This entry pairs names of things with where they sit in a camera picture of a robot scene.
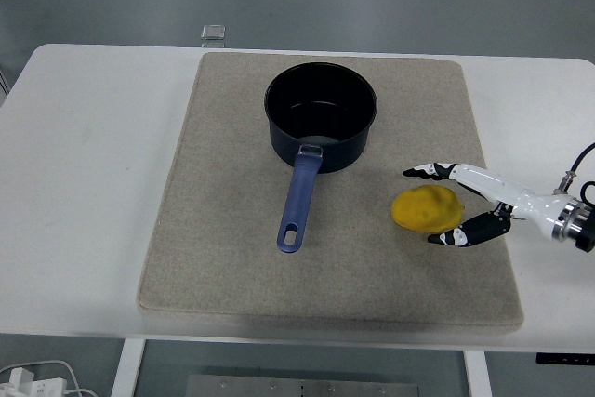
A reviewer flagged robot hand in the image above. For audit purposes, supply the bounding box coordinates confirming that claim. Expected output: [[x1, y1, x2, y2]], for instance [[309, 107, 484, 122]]
[[402, 161, 566, 248]]

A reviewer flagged black table control panel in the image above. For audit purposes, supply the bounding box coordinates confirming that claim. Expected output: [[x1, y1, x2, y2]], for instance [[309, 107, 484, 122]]
[[535, 352, 595, 366]]

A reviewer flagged white table leg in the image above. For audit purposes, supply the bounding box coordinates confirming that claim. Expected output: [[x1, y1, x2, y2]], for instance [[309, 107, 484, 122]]
[[462, 349, 493, 397], [110, 338, 147, 397]]

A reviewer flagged beige fabric mat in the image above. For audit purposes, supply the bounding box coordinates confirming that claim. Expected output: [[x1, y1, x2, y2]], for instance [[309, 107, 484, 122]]
[[137, 51, 525, 336]]

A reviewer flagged grey metal plate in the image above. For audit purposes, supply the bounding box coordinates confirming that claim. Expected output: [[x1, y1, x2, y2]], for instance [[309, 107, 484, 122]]
[[185, 374, 422, 397]]

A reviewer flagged small silver square block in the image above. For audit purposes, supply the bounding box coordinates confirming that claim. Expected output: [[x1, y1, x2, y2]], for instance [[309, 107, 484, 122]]
[[201, 23, 228, 48]]

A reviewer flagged white power adapter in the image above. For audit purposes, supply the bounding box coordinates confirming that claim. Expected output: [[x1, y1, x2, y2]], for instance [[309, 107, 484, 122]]
[[0, 366, 69, 397]]

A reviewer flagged blue pot with handle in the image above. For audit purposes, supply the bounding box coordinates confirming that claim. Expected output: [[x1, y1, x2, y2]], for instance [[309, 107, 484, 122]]
[[264, 61, 379, 255]]

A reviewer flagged white cable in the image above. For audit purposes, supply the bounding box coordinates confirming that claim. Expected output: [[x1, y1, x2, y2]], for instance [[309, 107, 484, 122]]
[[0, 358, 98, 397]]

